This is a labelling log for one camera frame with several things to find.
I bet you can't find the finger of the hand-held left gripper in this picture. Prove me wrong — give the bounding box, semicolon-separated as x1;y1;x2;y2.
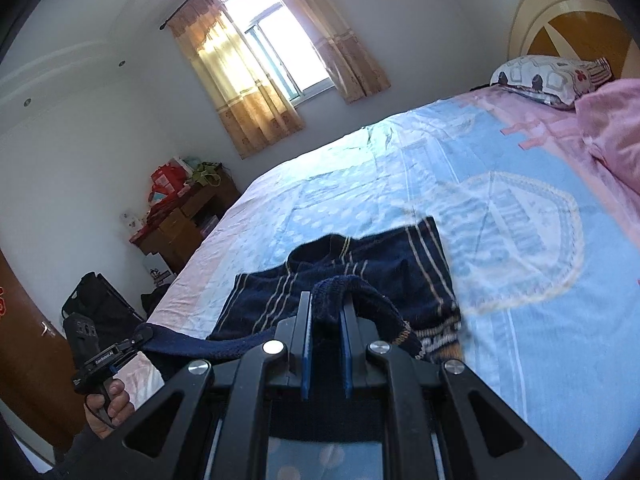
117;325;154;357

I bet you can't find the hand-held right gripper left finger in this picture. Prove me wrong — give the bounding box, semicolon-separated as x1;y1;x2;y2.
102;292;314;480

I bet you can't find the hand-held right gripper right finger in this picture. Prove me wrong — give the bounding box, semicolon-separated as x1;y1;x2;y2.
340;304;583;480

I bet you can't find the navy patterned knit sweater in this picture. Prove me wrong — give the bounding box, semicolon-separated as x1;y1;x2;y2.
137;216;463;443

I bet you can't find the person's left forearm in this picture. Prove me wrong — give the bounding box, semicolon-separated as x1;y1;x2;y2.
47;427;108;480

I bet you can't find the person's left hand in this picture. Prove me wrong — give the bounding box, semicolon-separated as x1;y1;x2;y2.
82;379;135;439

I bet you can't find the black bag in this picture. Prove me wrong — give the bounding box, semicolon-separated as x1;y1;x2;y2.
140;285;172;315

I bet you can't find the brown wooden door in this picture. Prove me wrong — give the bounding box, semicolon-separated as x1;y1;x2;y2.
0;249;87;453

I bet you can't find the white printed carton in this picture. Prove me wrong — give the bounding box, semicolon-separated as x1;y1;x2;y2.
142;254;177;285

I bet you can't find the brown wooden desk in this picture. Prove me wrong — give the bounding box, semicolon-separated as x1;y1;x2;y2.
129;170;241;275

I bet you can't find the red gift bag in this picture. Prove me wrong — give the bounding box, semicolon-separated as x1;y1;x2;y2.
151;159;189;197

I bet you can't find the bed with blue-pink sheet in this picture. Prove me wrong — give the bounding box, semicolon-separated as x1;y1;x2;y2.
120;85;640;480

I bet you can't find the green bag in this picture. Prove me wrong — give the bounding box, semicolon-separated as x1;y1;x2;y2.
191;161;222;187

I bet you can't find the orange yellow curtain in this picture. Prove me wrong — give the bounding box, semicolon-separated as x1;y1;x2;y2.
252;0;391;105
167;0;306;161

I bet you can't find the sliding glass window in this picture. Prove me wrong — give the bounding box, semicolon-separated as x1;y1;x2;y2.
220;0;335;107

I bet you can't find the dark curtain rod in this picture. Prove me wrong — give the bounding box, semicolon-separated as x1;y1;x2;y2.
160;0;203;31

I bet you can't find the patterned pillow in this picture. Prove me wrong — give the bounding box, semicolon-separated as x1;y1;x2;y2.
490;55;614;111

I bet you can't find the pink quilt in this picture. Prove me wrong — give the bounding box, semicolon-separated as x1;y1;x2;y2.
575;77;640;202

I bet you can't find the cream and brown headboard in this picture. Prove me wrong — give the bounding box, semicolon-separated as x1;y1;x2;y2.
507;0;635;82

